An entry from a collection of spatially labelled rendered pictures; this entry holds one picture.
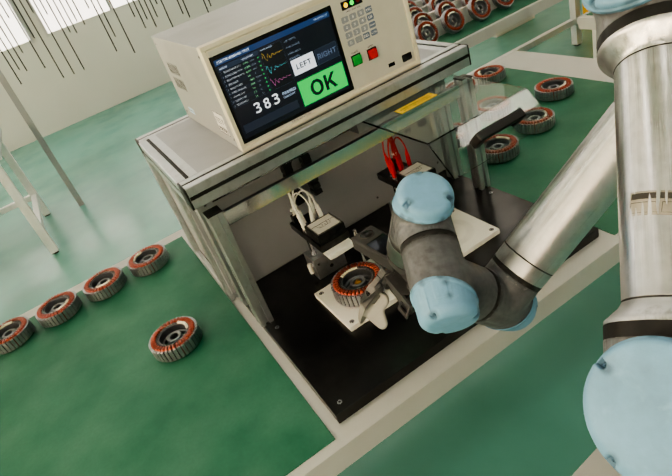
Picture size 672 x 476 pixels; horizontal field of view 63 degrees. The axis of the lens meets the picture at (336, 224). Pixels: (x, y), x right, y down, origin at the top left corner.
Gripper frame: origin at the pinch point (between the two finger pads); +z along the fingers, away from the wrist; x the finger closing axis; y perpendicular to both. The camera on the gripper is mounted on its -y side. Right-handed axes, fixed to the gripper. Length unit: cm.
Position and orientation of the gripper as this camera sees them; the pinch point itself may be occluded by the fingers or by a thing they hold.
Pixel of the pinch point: (391, 297)
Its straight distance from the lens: 100.3
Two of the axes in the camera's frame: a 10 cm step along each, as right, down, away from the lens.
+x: 8.2, -4.8, 3.0
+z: 0.0, 5.4, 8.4
